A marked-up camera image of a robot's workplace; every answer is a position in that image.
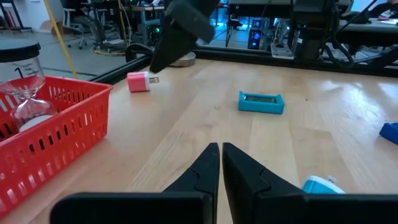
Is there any grey office chair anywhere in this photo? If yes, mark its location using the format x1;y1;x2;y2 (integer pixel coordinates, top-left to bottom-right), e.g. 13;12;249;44
62;7;93;50

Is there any pink white USB charger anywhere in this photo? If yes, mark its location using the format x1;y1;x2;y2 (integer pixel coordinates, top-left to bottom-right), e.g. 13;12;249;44
126;70;160;93

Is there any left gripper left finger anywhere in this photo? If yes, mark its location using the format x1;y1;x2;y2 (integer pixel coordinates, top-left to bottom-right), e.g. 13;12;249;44
49;143;220;224

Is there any teal digital clock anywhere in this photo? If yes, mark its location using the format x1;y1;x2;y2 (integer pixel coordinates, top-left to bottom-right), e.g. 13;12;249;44
238;90;285;115

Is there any black metal shelf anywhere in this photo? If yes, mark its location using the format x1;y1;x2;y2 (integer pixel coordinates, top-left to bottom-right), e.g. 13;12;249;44
0;0;34;34

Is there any grey desk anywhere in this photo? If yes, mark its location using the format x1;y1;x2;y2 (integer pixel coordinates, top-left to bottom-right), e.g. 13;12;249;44
337;17;398;47

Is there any computer tower with blue lights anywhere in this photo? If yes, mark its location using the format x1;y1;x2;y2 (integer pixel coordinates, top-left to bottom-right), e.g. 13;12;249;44
248;17;266;50

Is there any person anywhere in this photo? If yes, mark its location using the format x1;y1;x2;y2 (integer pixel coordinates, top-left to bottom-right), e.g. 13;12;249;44
368;0;398;19

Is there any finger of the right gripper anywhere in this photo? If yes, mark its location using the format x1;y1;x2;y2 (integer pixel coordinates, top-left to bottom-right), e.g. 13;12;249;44
149;15;201;74

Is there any cardboard box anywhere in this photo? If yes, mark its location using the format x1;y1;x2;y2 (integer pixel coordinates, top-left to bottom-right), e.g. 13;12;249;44
39;20;65;34

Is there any white sand hourglass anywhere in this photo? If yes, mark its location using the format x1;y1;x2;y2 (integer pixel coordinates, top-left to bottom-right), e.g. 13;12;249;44
0;39;58;133

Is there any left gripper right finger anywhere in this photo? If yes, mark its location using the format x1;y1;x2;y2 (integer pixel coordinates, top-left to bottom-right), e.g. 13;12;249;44
223;143;398;224

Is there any blue digital clock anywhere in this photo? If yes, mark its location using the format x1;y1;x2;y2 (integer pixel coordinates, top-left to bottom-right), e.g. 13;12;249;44
378;121;398;146

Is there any light blue USB charger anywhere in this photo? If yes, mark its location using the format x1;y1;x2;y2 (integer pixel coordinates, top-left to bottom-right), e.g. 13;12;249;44
302;175;346;195

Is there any computer tower with green light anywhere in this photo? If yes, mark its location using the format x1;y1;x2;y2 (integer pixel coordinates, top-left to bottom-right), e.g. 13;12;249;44
136;17;164;47

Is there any yellow cable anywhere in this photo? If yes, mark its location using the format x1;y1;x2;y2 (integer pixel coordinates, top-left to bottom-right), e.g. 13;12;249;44
42;0;79;80

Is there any red plastic basket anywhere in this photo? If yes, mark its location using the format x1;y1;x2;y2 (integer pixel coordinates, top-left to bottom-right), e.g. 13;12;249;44
0;75;114;220

